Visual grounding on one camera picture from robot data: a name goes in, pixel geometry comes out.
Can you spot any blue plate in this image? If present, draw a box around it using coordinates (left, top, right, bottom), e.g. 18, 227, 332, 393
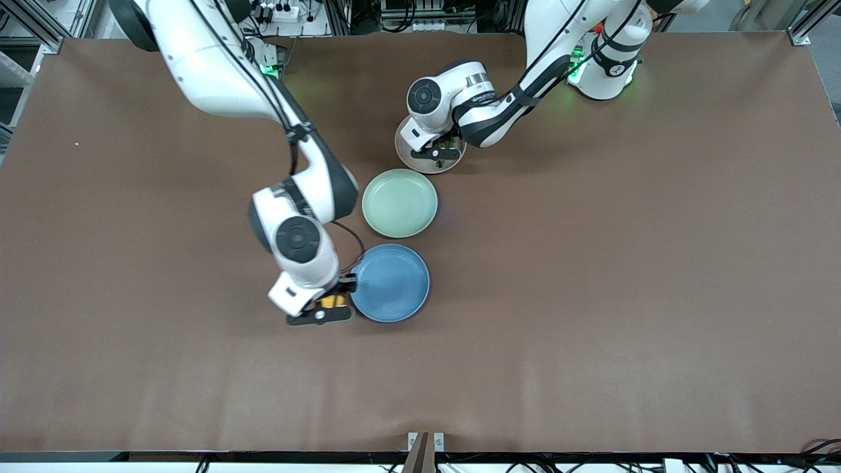
349, 244, 431, 323

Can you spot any green plate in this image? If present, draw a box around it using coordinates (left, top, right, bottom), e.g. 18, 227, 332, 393
361, 169, 439, 238

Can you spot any brown table cover sheet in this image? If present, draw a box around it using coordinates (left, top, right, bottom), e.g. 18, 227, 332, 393
0, 33, 841, 454

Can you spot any beige plate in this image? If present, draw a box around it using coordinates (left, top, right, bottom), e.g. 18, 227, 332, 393
395, 116, 468, 175

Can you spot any white power strip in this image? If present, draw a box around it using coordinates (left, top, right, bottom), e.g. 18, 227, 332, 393
253, 0, 303, 24

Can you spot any metal table bracket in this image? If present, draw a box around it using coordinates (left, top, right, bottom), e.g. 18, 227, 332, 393
407, 432, 445, 453

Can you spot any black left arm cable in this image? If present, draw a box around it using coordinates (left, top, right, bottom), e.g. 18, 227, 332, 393
453, 0, 645, 142

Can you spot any aluminium frame rail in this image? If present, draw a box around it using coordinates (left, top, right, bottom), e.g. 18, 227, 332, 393
0, 0, 99, 55
785, 0, 830, 47

